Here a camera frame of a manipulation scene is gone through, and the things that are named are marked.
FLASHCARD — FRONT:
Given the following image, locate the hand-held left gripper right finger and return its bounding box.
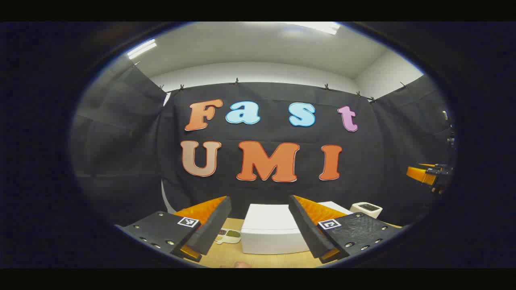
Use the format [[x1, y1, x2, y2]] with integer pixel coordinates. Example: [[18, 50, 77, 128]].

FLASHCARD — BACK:
[[288, 195, 404, 264]]

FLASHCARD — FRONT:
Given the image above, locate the white toaster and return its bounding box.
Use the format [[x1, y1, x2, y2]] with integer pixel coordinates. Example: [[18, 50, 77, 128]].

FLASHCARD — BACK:
[[350, 202, 383, 219]]

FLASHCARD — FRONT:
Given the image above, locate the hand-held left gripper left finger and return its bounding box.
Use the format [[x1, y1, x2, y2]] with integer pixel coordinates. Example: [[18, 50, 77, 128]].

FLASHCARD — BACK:
[[115, 196, 233, 263]]

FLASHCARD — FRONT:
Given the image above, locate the white microwave oven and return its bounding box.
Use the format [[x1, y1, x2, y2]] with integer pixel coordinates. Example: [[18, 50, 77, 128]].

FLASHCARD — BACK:
[[241, 201, 353, 255]]

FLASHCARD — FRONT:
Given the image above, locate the strip ceiling light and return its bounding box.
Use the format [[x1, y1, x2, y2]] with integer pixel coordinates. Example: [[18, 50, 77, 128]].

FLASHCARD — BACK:
[[127, 39, 158, 60]]

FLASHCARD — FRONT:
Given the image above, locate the white food tray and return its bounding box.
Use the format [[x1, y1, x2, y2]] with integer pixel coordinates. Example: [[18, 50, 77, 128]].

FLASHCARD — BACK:
[[216, 228, 241, 245]]

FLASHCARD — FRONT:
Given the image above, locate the panel ceiling light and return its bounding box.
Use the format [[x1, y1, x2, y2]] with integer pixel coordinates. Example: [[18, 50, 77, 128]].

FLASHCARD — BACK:
[[282, 22, 341, 35]]

